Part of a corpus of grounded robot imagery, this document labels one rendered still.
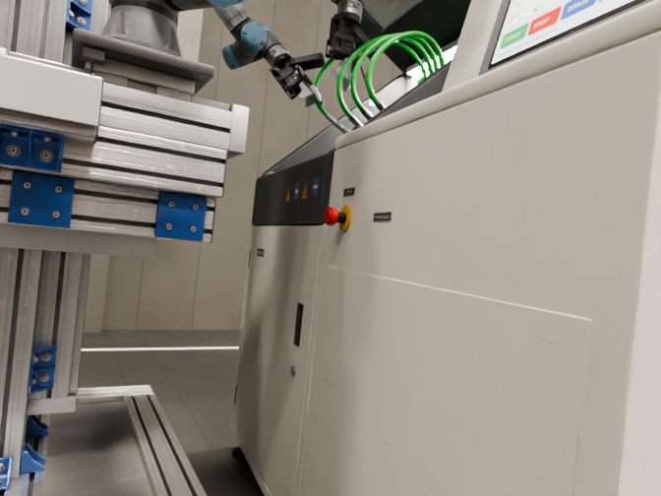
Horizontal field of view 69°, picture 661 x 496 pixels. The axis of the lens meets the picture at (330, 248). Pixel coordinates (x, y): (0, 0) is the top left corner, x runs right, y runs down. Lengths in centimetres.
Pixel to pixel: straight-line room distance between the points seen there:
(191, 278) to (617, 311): 349
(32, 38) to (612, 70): 98
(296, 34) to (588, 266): 398
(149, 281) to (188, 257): 33
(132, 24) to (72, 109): 24
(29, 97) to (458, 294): 63
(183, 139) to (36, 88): 25
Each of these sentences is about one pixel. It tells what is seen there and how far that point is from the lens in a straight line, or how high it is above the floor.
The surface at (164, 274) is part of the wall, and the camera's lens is 376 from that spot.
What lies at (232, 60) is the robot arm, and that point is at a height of 131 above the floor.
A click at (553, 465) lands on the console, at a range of 54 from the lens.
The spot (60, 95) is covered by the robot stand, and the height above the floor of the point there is 91.
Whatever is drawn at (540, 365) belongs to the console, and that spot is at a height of 64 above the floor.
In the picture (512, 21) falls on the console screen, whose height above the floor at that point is 123.
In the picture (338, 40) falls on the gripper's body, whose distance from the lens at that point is 152.
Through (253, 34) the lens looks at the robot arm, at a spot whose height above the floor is 134.
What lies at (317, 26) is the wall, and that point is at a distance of 446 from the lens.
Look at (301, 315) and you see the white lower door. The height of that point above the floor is 57.
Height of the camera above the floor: 74
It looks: level
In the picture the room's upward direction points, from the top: 6 degrees clockwise
